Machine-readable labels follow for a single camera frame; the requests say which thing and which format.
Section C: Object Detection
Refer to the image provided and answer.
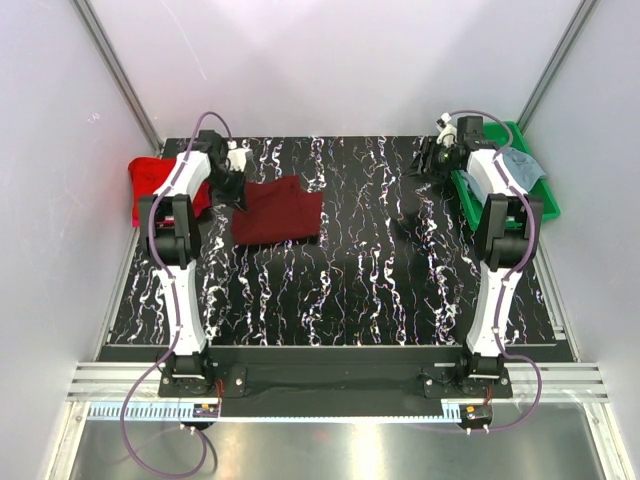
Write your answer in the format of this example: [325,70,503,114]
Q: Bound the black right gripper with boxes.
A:
[401,137,460,186]

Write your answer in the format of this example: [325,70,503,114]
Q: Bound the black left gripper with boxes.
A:
[205,166,248,213]

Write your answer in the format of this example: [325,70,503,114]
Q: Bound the dark red t-shirt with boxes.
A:
[231,175,324,246]

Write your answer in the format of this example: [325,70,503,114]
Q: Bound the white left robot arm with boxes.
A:
[138,130,252,396]

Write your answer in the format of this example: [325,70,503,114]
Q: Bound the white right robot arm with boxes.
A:
[411,110,544,398]

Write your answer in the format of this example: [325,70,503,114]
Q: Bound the green plastic bin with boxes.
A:
[449,120,560,231]

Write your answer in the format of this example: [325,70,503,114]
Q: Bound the light blue t-shirt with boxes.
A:
[502,147,547,192]

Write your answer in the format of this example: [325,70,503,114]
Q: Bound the folded bright red t-shirt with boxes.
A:
[128,157,211,217]

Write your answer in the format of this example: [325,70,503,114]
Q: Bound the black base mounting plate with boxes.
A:
[159,363,513,400]

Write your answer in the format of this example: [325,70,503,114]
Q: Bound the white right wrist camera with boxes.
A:
[436,112,457,148]

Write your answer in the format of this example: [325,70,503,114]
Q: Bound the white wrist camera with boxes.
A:
[227,140,253,172]
[436,112,457,148]

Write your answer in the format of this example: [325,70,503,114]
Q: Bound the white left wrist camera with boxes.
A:
[227,140,253,172]

